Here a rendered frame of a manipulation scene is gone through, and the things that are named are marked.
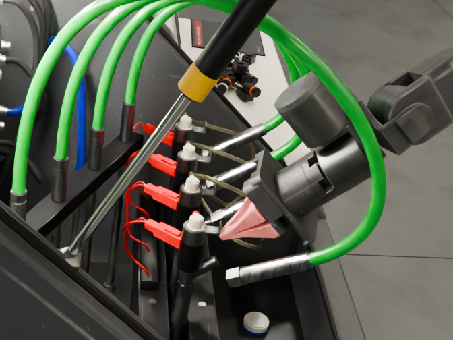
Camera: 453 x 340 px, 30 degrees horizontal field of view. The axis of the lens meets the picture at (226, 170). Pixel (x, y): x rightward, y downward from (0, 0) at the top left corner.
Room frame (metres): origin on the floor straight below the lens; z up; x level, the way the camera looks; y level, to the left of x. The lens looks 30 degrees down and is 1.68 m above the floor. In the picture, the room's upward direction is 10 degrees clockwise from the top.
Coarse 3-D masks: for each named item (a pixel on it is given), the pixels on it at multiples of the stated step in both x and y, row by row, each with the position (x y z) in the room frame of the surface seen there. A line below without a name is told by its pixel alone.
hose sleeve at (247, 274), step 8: (288, 256) 0.71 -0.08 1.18; (296, 256) 0.70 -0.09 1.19; (304, 256) 0.70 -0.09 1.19; (256, 264) 0.71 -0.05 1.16; (264, 264) 0.71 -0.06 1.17; (272, 264) 0.70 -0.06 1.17; (280, 264) 0.70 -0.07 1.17; (288, 264) 0.70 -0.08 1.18; (296, 264) 0.69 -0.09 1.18; (304, 264) 0.69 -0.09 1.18; (240, 272) 0.71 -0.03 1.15; (248, 272) 0.71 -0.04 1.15; (256, 272) 0.70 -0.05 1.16; (264, 272) 0.70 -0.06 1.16; (272, 272) 0.70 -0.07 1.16; (280, 272) 0.70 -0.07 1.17; (288, 272) 0.70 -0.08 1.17; (296, 272) 0.70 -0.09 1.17; (248, 280) 0.70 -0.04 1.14; (256, 280) 0.70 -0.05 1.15
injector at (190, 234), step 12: (204, 228) 0.80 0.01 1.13; (192, 240) 0.79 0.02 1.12; (204, 240) 0.80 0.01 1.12; (180, 252) 0.80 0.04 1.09; (192, 252) 0.79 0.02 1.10; (180, 264) 0.79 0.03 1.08; (192, 264) 0.79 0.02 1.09; (204, 264) 0.80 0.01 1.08; (216, 264) 0.80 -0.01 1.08; (180, 276) 0.79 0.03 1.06; (192, 276) 0.79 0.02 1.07; (180, 288) 0.80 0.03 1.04; (192, 288) 0.80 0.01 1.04; (180, 300) 0.80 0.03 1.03; (180, 312) 0.80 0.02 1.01; (180, 324) 0.80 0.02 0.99; (180, 336) 0.80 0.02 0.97
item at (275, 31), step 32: (96, 0) 0.75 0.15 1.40; (128, 0) 0.74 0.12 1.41; (192, 0) 0.73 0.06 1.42; (224, 0) 0.72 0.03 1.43; (64, 32) 0.75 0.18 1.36; (288, 32) 0.71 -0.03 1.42; (320, 64) 0.70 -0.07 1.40; (32, 96) 0.76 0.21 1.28; (352, 96) 0.70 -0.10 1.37; (32, 128) 0.77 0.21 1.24; (384, 192) 0.69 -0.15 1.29; (320, 256) 0.69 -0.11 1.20
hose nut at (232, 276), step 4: (232, 268) 0.72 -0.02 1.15; (236, 268) 0.71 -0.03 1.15; (240, 268) 0.72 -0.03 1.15; (228, 272) 0.71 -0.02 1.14; (232, 272) 0.71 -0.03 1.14; (236, 272) 0.71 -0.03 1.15; (228, 276) 0.71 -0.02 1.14; (232, 276) 0.71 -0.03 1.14; (236, 276) 0.71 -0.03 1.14; (228, 280) 0.71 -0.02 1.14; (232, 280) 0.71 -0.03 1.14; (236, 280) 0.71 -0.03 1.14; (240, 280) 0.70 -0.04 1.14; (232, 284) 0.71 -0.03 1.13; (236, 284) 0.70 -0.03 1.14; (240, 284) 0.70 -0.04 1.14; (244, 284) 0.71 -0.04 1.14
